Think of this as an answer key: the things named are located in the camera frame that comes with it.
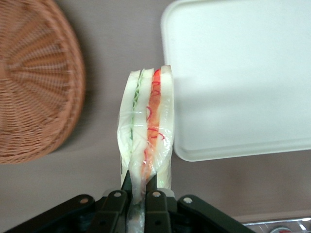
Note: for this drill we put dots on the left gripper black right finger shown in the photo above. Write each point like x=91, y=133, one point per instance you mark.
x=158, y=211

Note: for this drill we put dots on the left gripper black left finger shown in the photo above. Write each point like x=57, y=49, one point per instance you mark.
x=114, y=211

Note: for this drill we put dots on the plastic-wrapped sandwich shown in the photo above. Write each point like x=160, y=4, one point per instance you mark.
x=143, y=116

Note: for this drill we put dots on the large brown wicker basket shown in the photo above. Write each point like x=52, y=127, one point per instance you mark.
x=36, y=85

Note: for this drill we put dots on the white rectangular plastic tray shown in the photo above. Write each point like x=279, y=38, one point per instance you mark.
x=238, y=72

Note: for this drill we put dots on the red round item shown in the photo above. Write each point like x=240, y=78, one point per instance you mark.
x=280, y=230

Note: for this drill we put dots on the clear plastic container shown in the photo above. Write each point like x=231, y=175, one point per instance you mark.
x=291, y=224

